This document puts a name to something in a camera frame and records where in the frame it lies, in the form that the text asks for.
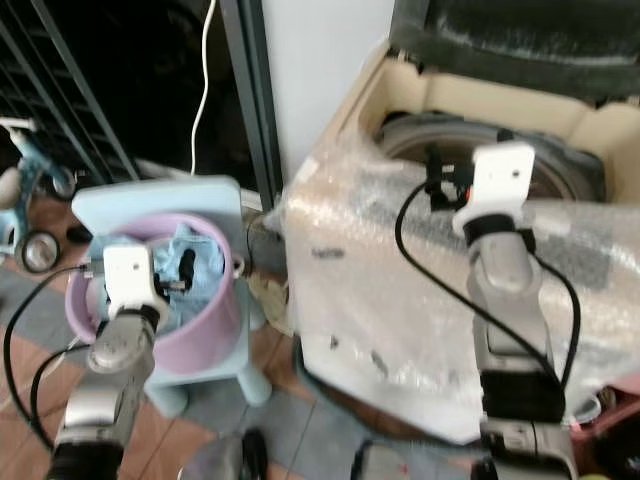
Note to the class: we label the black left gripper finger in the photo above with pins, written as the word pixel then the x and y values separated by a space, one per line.
pixel 187 265

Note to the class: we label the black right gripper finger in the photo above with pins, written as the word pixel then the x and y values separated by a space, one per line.
pixel 432 178

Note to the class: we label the light blue cloth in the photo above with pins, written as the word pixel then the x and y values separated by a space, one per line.
pixel 200 245

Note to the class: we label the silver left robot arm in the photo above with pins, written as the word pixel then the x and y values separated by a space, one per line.
pixel 105 385

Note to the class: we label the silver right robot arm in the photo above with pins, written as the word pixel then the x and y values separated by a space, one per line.
pixel 510 310

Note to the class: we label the dark washing machine lid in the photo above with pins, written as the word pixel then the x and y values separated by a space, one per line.
pixel 510 35

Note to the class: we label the beige top-load washing machine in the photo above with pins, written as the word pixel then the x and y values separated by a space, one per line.
pixel 360 380

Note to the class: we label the pink plastic basin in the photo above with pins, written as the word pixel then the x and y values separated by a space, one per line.
pixel 210 325

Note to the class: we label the light blue plastic stool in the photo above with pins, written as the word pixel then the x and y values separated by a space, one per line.
pixel 220 195

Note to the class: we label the dirty beige floor rag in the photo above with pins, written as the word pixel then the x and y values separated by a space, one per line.
pixel 268 300

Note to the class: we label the black shoe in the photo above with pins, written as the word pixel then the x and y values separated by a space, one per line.
pixel 77 233

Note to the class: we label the clear bubble wrap sheet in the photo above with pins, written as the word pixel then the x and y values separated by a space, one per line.
pixel 360 260

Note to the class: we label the blue child's tricycle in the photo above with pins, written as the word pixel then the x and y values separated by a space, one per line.
pixel 25 170

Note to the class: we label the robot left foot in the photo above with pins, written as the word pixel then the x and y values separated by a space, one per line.
pixel 222 458

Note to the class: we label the dark metal grille rack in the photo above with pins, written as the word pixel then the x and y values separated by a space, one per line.
pixel 60 90

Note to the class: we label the red plastic tub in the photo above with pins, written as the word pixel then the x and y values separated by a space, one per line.
pixel 610 425

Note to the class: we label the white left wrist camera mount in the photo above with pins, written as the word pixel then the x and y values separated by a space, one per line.
pixel 128 278

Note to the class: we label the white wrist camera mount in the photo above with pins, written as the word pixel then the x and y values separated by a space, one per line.
pixel 500 180
pixel 128 278

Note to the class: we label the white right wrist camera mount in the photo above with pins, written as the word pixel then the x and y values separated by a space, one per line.
pixel 500 180

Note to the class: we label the dark metal door post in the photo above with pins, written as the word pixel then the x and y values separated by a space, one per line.
pixel 255 100

